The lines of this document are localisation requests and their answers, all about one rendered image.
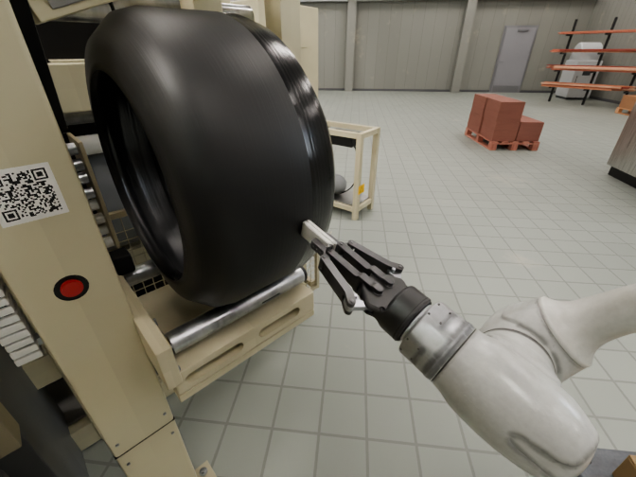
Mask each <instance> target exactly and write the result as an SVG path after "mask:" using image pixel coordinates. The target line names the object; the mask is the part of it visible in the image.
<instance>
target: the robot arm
mask: <svg viewBox="0 0 636 477"><path fill-rule="evenodd" d="M301 236H302V237H303V238H304V239H306V240H307V241H308V242H309V243H310V247H311V249H313V250H314V251H315V252H316V253H317V254H318V255H319V256H320V261H319V265H318V269H319V271H320V272H321V273H322V275H323V276H324V278H325V279H326V281H327V283H328V284H329V285H330V287H331V288H332V289H333V290H334V292H335V293H336V295H337V296H338V298H339V299H340V300H341V302H342V306H343V310H344V313H345V314H346V315H350V314H351V313H352V311H353V310H363V311H364V312H365V313H366V314H368V315H370V316H372V317H374V318H375V319H376V320H377V321H378V323H379V325H380V327H381V328H382V329H383V330H384V331H385V332H386V333H387V334H389V335H390V336H391V337H392V338H393V339H394V340H395V341H400V340H401V341H402V342H401V344H400V346H399V352H400V353H401V354H402V355H403V356H404V357H405V358H406V359H407V360H408V361H409V362H411V363H412V364H413V365H414V366H415V367H416V368H417V369H418V370H419V371H420V372H421V373H422V374H423V376H424V377H425V378H426V379H429V380H431V382H432V383H433V385H434V386H435V387H436V388H437V389H438V391H439V392H440V393H441V394H442V396H443V398H444V399H445V400H446V402H447V403H448V404H449V406H450V407H451V408H452V409H453V410H454V411H455V412H456V413H457V415H458V416H459V417H460V418H461V419H462V420H463V421H464V422H465V423H466V424H467V425H468V426H469V427H470V428H471V429H472V430H473V431H475V432H476V433H477V434H478V435H479V436H480V437H481V438H482V439H484V440H485V441H486V442H487V444H488V445H489V446H491V447H492V448H493V449H494V450H495V451H497V452H498V453H500V454H501V455H502V456H504V457H505V458H506V459H508V460H509V461H510V462H511V463H513V464H514V465H516V466H517V467H519V468H521V469H522V470H524V471H525V472H527V473H529V474H530V475H532V476H534V477H577V476H578V475H579V474H581V473H582V472H583V471H584V470H585V468H586V467H587V466H588V465H589V463H590V462H591V460H592V458H593V456H594V454H595V451H596V449H597V447H598V444H599V434H598V432H597V431H596V429H595V428H594V426H593V425H592V423H591V421H590V420H589V418H588V417H587V416H586V414H585V413H584V411H583V410H582V409H581V407H580V406H579V405H578V403H577V402H576V401H575V400H574V398H573V397H572V396H570V395H569V394H568V393H567V392H566V391H565V390H564V389H562V388H561V383H562V382H563V381H565V380H567V379H568V378H570V377H572V376H573V375H575V374H577V373H578V372H580V371H582V370H584V369H585V368H587V367H590V366H592V359H593V356H594V354H595V352H596V350H597V349H598V348H599V347H601V346H602V345H604V344H606V343H608V342H610V341H613V340H615V339H618V338H620V337H624V336H627V335H629V334H633V333H636V283H635V284H631V285H627V286H624V287H621V288H617V289H614V290H610V291H604V292H601V293H598V294H595V295H591V296H588V297H584V298H581V299H577V300H573V301H557V300H553V299H550V298H548V297H545V296H542V297H541V298H537V299H533V300H528V301H523V302H517V303H513V304H510V305H508V306H505V307H503V308H501V309H499V310H497V311H496V312H495V313H494V314H492V315H491V316H490V317H489V318H488V319H487V320H486V322H485V323H484V324H483V326H482V327H481V328H480V330H478V329H477V328H475V327H474V326H473V325H472V324H471V323H470V322H467V321H466V320H465V319H463V318H462V317H461V316H460V315H458V314H457V313H456V312H455V311H453V310H452V309H450V308H449V307H448V306H447V305H445V304H444V303H442V302H437V303H436V304H434V305H433V306H431V304H432V302H431V299H430V298H429V297H427V296H426V295H425V294H424V293H422V292H421V291H420V290H418V289H417V288H416V287H414V286H408V287H407V285H406V284H405V282H404V281H403V280H402V279H401V273H402V271H403V269H404V267H403V266H402V265H401V264H398V263H395V262H392V261H389V260H388V259H386V258H384V257H382V256H380V255H378V254H376V253H374V252H373V251H371V250H369V249H367V248H365V247H364V246H362V245H360V244H359V243H357V242H356V241H354V240H349V241H348V242H346V243H343V242H341V241H338V240H337V239H336V238H334V237H333V236H332V235H331V234H330V233H325V232H324V231H323V230H321V229H320V228H319V227H318V226H317V225H315V224H314V223H313V222H312V221H310V220H307V221H303V224H302V230H301ZM353 249H355V250H354V251H353ZM348 284H349V285H350V286H351V287H352V289H351V287H350V286H349V285H348ZM352 290H353V291H354V292H355V293H354V292H353V291H352ZM358 296H359V297H360V299H359V298H358ZM473 329H474V331H473ZM472 331H473V332H472ZM471 332H472V333H471ZM470 333H471V334H470ZM469 334H470V335H469ZM459 346H460V347H459ZM458 347H459V348H458ZM453 353H454V354H453ZM452 354H453V355H452ZM442 366H443V367H442ZM441 367H442V368H441ZM440 368H441V369H440ZM437 372H438V373H437ZM436 373H437V374H436ZM435 374H436V375H435ZM434 375H435V376H434Z"/></svg>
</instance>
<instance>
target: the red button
mask: <svg viewBox="0 0 636 477"><path fill-rule="evenodd" d="M60 291H61V294H62V295H63V296H66V297H74V296H77V295H79V294H80V293H81V292H82V291H83V284H82V282H81V281H80V280H78V279H69V280H66V281H64V282H63V283H62V284H61V286H60Z"/></svg>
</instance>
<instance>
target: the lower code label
mask: <svg viewBox="0 0 636 477"><path fill-rule="evenodd" d="M67 212H69V209H68V207H67V205H66V202H65V200H64V198H63V195H62V193H61V191H60V188H59V186H58V184H57V181H56V179H55V177H54V174H53V172H52V170H51V168H50V165H49V164H48V162H44V163H39V164H33V165H27V166H21V167H16V168H5V169H0V224H1V226H2V227H3V228H7V227H11V226H14V225H18V224H22V223H26V222H30V221H36V220H40V219H44V218H48V217H52V216H56V215H60V214H63V213H67Z"/></svg>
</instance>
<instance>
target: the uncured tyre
mask: <svg viewBox="0 0 636 477"><path fill-rule="evenodd" d="M84 65H85V77H86V84H87V90H88V96H89V100H90V105H91V109H92V113H93V117H94V120H95V124H96V128H97V134H98V138H99V141H100V145H101V147H102V151H103V154H104V157H105V160H106V163H107V166H108V169H109V170H110V173H111V176H112V179H113V181H114V184H115V188H116V190H117V193H118V195H119V198H120V200H121V202H122V204H123V206H124V208H125V210H126V213H127V215H128V217H129V219H130V221H131V223H132V226H133V228H134V230H135V232H136V234H137V236H139V238H140V240H141V242H142V244H143V246H144V247H145V249H146V251H147V253H148V254H149V256H150V258H151V260H152V262H153V263H154V265H155V266H156V268H157V269H158V271H159V272H160V274H161V275H162V276H163V277H164V278H165V280H166V281H167V282H168V284H169V285H170V286H171V287H172V288H173V289H174V290H175V291H176V292H177V293H178V294H179V295H180V296H182V297H183V298H184V299H186V300H189V301H192V302H196V303H200V304H203V305H207V306H209V307H220V306H225V305H229V304H234V303H236V302H238V301H239V300H241V299H243V298H245V297H247V296H248V295H250V294H252V293H254V292H257V291H259V290H261V289H263V288H264V287H266V286H268V285H270V284H272V283H274V282H275V281H277V280H278V279H280V278H282V277H284V276H286V275H288V274H291V273H293V272H294V271H296V270H298V269H300V268H301V267H303V266H304V265H305V264H306V263H307V262H308V261H309V260H310V259H311V258H312V257H313V256H314V255H315V253H316V252H315V251H314V250H313V249H311V247H310V243H309V242H308V241H307V240H306V239H305V238H303V237H302V236H301V230H302V224H303V221H307V220H310V221H312V222H313V223H314V224H315V225H317V226H318V227H319V228H320V229H321V230H323V231H324V232H325V233H327V231H328V228H329V225H330V221H331V217H332V211H333V204H334V192H335V162H334V153H333V148H332V142H331V137H330V133H329V129H328V125H327V121H326V117H325V114H324V112H323V109H322V106H321V104H320V102H319V99H318V97H317V96H316V94H315V92H314V90H313V88H312V86H311V84H310V82H309V79H308V77H307V75H306V73H305V72H304V70H303V68H302V66H301V65H300V63H299V62H298V60H297V59H296V58H295V57H294V55H293V54H292V52H291V51H290V50H289V49H288V47H287V46H286V45H285V44H284V43H283V42H282V41H281V40H280V39H279V38H278V37H277V36H276V35H275V34H274V33H273V32H271V31H270V30H269V29H268V28H266V27H265V26H263V25H261V24H259V23H257V22H255V21H253V20H251V19H249V18H246V17H244V16H242V15H239V14H236V13H232V12H221V11H210V10H198V9H176V8H163V7H152V6H139V5H134V6H129V7H125V8H122V9H116V10H112V11H110V12H109V13H108V14H107V15H106V16H105V18H104V19H103V20H102V22H101V23H100V24H99V25H98V27H97V28H96V30H95V31H94V32H93V34H92V35H91V36H90V38H89V39H88V41H87V44H86V47H85V55H84Z"/></svg>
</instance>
